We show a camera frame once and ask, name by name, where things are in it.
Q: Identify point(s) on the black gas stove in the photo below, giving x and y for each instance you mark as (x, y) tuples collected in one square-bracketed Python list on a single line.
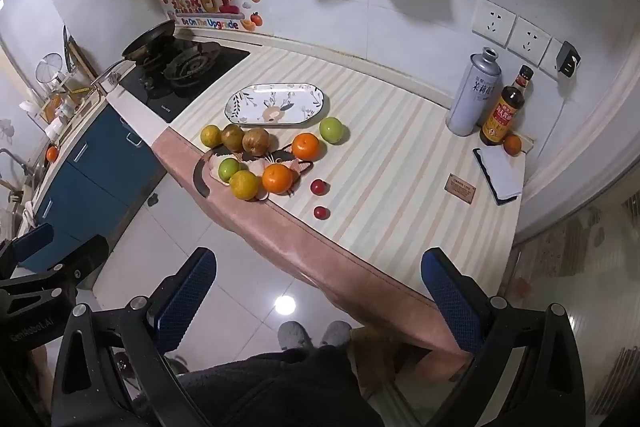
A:
[(200, 67)]

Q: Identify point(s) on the metal strainer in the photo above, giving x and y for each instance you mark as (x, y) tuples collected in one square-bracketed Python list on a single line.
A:
[(48, 69)]

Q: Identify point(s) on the small brown card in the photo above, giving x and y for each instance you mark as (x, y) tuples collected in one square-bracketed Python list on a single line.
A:
[(461, 190)]

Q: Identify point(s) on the red apple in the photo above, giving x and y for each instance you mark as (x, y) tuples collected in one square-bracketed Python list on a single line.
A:
[(256, 142)]

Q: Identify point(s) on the metal faucet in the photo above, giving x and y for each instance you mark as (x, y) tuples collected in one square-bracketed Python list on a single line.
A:
[(12, 159)]

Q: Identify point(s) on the white wall socket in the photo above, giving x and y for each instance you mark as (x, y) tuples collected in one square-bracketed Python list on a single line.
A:
[(529, 41), (550, 57), (494, 21)]

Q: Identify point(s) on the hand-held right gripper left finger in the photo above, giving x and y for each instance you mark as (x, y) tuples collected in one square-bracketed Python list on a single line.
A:
[(185, 294)]

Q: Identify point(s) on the black frying pan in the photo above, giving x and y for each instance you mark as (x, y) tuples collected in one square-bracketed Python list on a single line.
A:
[(147, 42)]

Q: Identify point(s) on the grey metal canister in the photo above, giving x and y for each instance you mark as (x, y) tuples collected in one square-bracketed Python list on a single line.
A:
[(470, 97)]

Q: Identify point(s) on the floral oval plate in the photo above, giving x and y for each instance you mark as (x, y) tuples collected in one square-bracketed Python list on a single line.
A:
[(276, 104)]

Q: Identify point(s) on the large green apple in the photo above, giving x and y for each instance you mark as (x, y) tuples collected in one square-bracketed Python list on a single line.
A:
[(330, 129)]

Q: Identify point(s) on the small green citrus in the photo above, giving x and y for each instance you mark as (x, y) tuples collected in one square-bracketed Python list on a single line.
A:
[(229, 168)]

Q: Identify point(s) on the blue kitchen cabinet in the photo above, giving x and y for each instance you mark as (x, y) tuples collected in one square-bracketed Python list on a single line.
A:
[(95, 177)]

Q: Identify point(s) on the cherry tomato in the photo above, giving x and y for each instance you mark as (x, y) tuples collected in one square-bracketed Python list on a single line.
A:
[(320, 212), (318, 187)]

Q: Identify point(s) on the yellow-green citrus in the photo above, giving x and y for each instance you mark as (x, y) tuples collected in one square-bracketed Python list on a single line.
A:
[(210, 135)]

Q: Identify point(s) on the grey slipper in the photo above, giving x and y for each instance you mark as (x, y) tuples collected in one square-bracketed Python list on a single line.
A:
[(336, 334), (295, 336)]

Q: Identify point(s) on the small orange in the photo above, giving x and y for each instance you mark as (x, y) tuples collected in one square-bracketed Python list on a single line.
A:
[(51, 153), (512, 145)]

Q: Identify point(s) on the cat-shaped mat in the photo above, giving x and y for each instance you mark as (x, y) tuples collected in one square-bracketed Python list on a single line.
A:
[(254, 168)]

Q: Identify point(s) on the black charger plug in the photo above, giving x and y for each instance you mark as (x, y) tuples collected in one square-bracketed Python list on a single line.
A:
[(568, 59)]

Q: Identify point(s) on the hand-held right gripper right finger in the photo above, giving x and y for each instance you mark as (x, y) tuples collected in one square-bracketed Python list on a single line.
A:
[(450, 302)]

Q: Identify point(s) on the person's dark fleece clothing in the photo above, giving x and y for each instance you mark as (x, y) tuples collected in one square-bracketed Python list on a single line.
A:
[(280, 392)]

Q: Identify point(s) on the white notebook black cover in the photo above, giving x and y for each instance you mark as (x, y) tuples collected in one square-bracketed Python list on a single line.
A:
[(502, 174)]

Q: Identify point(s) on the dark sauce bottle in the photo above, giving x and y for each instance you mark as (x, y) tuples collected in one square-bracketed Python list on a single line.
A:
[(502, 117)]

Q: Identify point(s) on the brown apple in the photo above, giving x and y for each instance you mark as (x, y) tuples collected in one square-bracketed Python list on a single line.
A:
[(232, 137)]

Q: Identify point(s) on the yellow citrus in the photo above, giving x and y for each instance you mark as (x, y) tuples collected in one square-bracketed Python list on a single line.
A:
[(244, 185)]

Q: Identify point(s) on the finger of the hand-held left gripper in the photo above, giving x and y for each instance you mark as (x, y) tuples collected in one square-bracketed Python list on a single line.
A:
[(34, 238), (85, 257)]

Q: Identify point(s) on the colourful wall sticker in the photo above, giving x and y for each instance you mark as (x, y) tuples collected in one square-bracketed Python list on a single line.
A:
[(207, 7)]

